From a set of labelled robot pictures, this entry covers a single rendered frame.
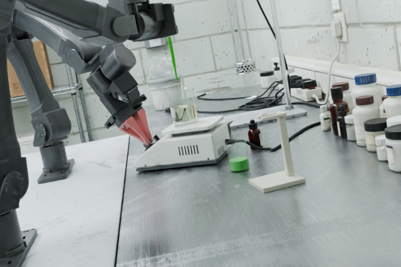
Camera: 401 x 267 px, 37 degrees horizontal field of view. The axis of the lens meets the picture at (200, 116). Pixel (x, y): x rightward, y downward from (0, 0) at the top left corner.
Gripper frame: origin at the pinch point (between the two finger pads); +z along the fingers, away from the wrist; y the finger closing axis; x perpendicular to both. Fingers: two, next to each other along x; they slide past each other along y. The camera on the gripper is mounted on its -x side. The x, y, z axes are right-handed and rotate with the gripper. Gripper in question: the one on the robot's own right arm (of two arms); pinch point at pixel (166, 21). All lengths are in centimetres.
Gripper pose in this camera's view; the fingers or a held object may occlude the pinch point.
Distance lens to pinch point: 135.9
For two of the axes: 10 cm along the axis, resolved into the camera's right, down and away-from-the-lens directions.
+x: 1.7, 9.7, 1.5
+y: -9.4, 1.2, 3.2
